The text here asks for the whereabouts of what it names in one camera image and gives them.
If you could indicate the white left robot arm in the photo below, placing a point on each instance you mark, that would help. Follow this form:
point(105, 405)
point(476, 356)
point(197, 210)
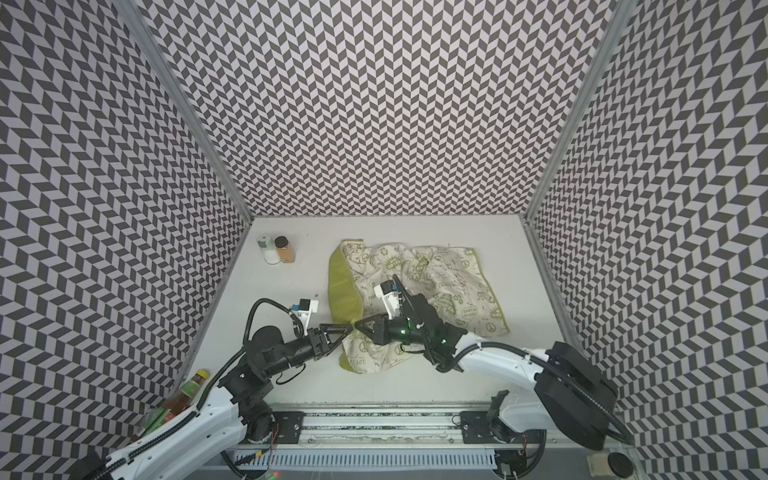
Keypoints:
point(231, 404)

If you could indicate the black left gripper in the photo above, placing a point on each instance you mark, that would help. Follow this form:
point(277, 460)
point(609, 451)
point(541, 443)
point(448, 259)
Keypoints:
point(318, 341)

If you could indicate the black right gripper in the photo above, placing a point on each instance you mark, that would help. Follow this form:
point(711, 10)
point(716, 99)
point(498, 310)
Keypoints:
point(390, 330)

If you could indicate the brown sauce bottle green label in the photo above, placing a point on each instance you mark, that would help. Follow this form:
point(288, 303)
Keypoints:
point(179, 401)

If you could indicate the aluminium left corner post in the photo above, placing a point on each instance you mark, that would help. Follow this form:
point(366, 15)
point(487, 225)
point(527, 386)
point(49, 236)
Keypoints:
point(140, 32)

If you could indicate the white spice jar green lid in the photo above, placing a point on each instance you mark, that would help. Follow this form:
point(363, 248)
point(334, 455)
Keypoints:
point(268, 250)

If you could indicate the aluminium corner post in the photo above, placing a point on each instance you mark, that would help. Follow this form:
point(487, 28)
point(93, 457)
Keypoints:
point(597, 67)
point(140, 32)

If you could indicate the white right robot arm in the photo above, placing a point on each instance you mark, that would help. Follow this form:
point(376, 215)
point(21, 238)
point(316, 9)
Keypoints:
point(570, 394)

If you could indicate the metal base rail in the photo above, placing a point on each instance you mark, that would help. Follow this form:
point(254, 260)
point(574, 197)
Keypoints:
point(388, 426)

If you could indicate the aluminium right corner post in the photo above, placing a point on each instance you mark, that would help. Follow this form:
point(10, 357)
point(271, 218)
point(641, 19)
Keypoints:
point(597, 67)

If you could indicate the orange spice jar black lid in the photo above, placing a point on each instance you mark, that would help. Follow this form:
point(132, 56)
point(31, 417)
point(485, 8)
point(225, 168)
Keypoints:
point(284, 249)

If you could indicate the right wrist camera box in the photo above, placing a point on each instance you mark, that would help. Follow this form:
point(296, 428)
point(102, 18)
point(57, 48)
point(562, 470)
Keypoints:
point(390, 295)

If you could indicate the green and cream printed jacket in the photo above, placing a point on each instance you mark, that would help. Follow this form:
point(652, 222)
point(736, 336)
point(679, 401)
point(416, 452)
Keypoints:
point(450, 278)

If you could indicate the black round puck on sponge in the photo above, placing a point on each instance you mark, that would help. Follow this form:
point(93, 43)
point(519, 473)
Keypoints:
point(610, 465)

